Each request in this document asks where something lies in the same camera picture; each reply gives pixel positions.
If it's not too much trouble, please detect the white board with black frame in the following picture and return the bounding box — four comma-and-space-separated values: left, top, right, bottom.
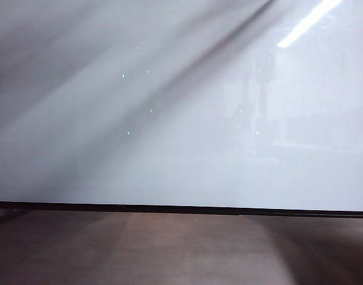
0, 0, 363, 220

